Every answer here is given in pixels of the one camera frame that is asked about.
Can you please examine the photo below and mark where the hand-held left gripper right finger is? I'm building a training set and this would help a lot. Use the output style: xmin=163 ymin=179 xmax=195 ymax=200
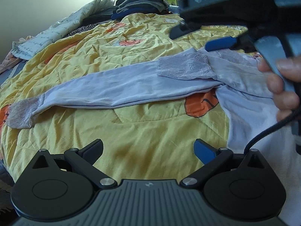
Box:
xmin=180 ymin=139 xmax=267 ymax=190

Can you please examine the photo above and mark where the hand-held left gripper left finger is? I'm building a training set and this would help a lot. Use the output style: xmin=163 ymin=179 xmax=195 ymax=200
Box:
xmin=32 ymin=139 xmax=118 ymax=189

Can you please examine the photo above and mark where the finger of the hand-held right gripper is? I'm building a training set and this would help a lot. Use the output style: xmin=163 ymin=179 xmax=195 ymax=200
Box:
xmin=169 ymin=20 xmax=201 ymax=40
xmin=205 ymin=34 xmax=257 ymax=53

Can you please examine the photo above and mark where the lavender lace-trimmed top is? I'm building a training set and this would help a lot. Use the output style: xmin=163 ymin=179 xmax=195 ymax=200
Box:
xmin=5 ymin=47 xmax=281 ymax=152

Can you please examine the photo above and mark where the pile of dark clothes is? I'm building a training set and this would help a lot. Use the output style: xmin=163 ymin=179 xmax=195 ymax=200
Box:
xmin=110 ymin=0 xmax=173 ymax=21

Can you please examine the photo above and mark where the person's right hand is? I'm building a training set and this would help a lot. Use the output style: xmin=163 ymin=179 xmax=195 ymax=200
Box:
xmin=257 ymin=58 xmax=301 ymax=123

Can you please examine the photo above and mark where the yellow floral blanket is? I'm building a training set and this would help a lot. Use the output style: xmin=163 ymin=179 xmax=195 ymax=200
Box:
xmin=0 ymin=13 xmax=264 ymax=193

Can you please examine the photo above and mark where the white fleece cloth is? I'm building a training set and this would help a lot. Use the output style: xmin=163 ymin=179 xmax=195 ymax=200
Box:
xmin=245 ymin=113 xmax=301 ymax=222

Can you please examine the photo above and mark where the black white striped cloth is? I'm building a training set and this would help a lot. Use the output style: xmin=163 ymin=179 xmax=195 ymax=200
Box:
xmin=63 ymin=23 xmax=99 ymax=38

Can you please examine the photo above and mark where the pink cloth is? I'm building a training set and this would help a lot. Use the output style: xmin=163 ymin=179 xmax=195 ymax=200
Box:
xmin=0 ymin=36 xmax=34 ymax=74

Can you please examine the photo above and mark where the white quilted blanket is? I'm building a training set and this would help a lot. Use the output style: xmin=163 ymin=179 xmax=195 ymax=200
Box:
xmin=11 ymin=0 xmax=116 ymax=60

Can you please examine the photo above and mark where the black cable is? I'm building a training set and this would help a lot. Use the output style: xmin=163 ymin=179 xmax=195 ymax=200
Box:
xmin=243 ymin=107 xmax=301 ymax=155

